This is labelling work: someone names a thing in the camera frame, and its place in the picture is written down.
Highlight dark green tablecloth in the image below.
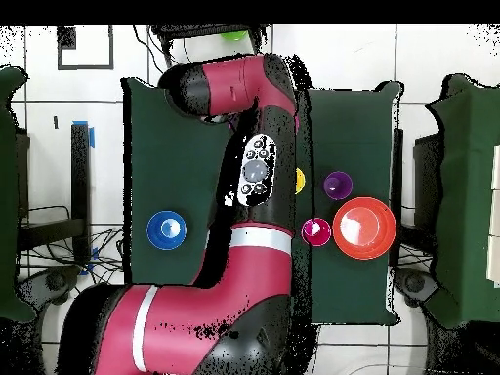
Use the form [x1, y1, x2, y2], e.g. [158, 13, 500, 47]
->
[121, 76, 404, 328]

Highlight cable bundle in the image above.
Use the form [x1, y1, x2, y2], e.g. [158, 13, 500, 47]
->
[17, 204, 126, 286]

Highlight blue bowl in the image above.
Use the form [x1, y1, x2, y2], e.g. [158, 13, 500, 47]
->
[146, 210, 188, 251]

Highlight red cup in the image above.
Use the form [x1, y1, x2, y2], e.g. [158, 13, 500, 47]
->
[301, 217, 332, 248]

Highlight large orange bowl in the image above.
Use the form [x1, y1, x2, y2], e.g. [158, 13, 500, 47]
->
[332, 196, 398, 262]

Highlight black metal stool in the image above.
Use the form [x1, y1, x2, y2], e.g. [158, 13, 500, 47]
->
[148, 23, 271, 75]

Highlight green side table cloth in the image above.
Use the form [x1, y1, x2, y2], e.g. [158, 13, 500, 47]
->
[0, 64, 37, 324]
[424, 72, 500, 330]

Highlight black cross beam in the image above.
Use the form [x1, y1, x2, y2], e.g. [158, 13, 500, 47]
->
[17, 217, 86, 251]

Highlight black pedestal foot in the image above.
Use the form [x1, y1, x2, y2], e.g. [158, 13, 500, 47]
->
[394, 267, 440, 310]
[15, 264, 84, 312]

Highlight purple cup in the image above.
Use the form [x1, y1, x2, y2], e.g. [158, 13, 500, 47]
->
[322, 170, 354, 201]

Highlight blue tape strip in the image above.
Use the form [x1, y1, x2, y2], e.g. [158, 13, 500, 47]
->
[72, 119, 96, 149]

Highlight black upright post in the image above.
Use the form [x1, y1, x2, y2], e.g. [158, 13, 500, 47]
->
[70, 122, 92, 264]

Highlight white boxes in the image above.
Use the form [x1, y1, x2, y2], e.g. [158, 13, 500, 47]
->
[485, 143, 500, 290]

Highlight green bowl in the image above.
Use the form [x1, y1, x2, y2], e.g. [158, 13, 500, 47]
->
[220, 29, 249, 43]

